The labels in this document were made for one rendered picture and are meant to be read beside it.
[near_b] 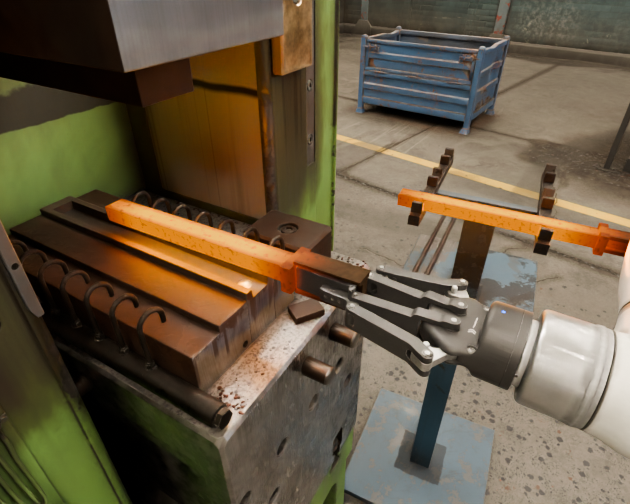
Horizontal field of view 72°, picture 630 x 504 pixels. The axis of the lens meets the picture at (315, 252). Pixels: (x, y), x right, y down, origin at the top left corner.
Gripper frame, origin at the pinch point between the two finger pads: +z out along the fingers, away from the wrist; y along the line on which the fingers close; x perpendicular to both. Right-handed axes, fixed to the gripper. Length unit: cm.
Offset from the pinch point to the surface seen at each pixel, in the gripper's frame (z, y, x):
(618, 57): -54, 762, -90
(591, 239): -26.3, 37.6, -6.6
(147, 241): 31.0, 0.5, -5.7
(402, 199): 4.1, 35.5, -7.0
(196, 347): 10.4, -11.1, -6.1
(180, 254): 24.4, 0.6, -5.6
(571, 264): -42, 193, -103
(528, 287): -21, 58, -33
